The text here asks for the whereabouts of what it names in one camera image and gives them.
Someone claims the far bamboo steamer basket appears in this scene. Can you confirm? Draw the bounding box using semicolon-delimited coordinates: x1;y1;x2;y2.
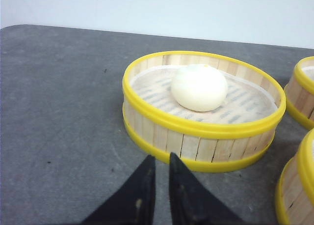
284;56;314;130

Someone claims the bamboo steamer basket single bun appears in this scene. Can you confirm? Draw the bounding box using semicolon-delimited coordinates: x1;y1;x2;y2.
122;51;286;172

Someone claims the white round steamed bun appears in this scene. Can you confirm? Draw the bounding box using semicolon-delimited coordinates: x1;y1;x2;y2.
170;64;228;112

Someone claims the white mesh steamer liner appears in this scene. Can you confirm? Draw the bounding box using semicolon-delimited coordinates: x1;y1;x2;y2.
130;65;278;124

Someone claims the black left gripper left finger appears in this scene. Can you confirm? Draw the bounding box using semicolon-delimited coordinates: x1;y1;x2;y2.
82;155;156;225

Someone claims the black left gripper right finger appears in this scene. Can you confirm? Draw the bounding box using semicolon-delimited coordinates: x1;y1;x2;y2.
169;152;243;225

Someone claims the near bamboo steamer basket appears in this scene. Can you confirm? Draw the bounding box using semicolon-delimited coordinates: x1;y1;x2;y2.
275;130;314;225

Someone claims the bamboo steamer basket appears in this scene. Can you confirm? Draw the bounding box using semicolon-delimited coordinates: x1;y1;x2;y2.
284;56;314;130
275;130;314;225

